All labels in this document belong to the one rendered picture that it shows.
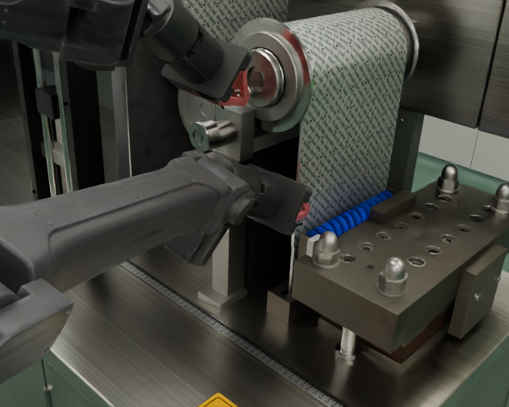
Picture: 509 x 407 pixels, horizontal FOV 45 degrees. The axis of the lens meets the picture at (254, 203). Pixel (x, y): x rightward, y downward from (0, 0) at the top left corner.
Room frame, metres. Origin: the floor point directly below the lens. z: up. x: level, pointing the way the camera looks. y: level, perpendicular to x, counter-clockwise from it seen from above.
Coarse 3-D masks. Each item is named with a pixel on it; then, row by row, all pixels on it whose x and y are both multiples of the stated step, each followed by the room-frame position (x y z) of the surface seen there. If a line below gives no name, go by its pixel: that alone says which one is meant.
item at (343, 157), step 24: (384, 96) 0.89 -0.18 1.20; (336, 120) 0.81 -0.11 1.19; (360, 120) 0.85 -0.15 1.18; (384, 120) 0.90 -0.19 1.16; (312, 144) 0.77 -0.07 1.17; (336, 144) 0.81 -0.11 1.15; (360, 144) 0.86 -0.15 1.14; (384, 144) 0.91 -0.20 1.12; (312, 168) 0.77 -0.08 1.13; (336, 168) 0.82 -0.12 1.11; (360, 168) 0.86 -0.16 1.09; (384, 168) 0.91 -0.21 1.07; (336, 192) 0.82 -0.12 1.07; (360, 192) 0.87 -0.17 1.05; (312, 216) 0.78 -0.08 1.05
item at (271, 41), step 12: (252, 36) 0.80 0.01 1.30; (264, 36) 0.79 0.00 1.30; (276, 36) 0.78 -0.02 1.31; (252, 48) 0.80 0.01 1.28; (276, 48) 0.77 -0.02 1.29; (288, 48) 0.76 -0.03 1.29; (288, 60) 0.76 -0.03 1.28; (288, 72) 0.76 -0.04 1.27; (288, 84) 0.76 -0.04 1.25; (300, 84) 0.75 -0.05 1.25; (288, 96) 0.75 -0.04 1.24; (264, 108) 0.78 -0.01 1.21; (276, 108) 0.77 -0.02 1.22; (288, 108) 0.75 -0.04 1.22; (264, 120) 0.78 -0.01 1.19
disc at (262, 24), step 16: (240, 32) 0.83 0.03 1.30; (272, 32) 0.79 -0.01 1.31; (288, 32) 0.77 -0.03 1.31; (304, 48) 0.75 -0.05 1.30; (304, 64) 0.75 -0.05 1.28; (304, 80) 0.75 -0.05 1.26; (304, 96) 0.75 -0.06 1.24; (304, 112) 0.75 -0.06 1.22; (272, 128) 0.78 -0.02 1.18; (288, 128) 0.76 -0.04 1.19
